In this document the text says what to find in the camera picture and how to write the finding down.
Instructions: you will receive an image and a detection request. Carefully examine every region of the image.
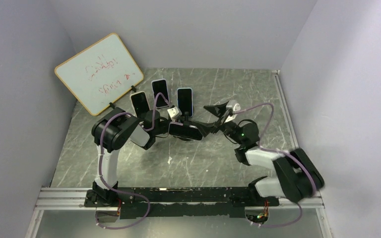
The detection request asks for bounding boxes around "blue case phone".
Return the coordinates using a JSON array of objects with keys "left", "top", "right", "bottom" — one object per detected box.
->
[{"left": 177, "top": 87, "right": 193, "bottom": 117}]

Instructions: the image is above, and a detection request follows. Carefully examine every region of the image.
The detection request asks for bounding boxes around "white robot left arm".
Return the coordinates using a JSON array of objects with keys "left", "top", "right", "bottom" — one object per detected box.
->
[{"left": 84, "top": 107, "right": 172, "bottom": 207}]

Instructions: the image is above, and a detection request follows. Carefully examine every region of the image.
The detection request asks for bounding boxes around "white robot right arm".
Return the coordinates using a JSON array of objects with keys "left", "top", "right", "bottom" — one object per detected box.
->
[{"left": 204, "top": 100, "right": 325, "bottom": 205}]

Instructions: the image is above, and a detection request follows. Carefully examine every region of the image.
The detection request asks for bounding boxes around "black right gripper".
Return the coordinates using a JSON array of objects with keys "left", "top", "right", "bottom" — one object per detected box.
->
[{"left": 192, "top": 101, "right": 244, "bottom": 145}]

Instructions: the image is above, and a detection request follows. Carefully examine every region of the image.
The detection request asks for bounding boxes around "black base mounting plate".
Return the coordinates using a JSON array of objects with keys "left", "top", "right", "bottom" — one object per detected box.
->
[{"left": 83, "top": 187, "right": 279, "bottom": 219}]

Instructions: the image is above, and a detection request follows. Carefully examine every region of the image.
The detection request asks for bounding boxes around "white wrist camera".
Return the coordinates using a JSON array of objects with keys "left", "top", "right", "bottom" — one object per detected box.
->
[
  {"left": 167, "top": 106, "right": 182, "bottom": 121},
  {"left": 226, "top": 100, "right": 241, "bottom": 115}
]

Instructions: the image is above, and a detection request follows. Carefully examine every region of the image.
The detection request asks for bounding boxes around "pink case phone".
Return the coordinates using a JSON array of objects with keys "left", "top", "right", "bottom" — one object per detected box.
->
[{"left": 130, "top": 91, "right": 150, "bottom": 119}]

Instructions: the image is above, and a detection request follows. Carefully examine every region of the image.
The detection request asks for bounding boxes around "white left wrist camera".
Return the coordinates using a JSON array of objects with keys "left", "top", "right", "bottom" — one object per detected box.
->
[{"left": 167, "top": 106, "right": 182, "bottom": 121}]

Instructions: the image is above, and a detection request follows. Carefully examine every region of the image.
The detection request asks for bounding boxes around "whiteboard with wooden frame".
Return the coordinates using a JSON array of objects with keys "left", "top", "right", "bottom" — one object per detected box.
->
[{"left": 54, "top": 33, "right": 144, "bottom": 116}]

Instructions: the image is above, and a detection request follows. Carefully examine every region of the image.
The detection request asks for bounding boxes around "lavender case phone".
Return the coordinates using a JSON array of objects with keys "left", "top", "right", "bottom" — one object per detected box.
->
[{"left": 151, "top": 78, "right": 170, "bottom": 109}]

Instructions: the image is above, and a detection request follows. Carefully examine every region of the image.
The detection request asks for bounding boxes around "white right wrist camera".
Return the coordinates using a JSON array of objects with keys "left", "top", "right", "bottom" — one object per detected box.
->
[{"left": 226, "top": 100, "right": 241, "bottom": 115}]

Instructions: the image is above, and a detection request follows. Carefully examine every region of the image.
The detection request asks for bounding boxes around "white case phone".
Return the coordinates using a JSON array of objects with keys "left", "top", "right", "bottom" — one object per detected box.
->
[{"left": 168, "top": 122, "right": 203, "bottom": 141}]

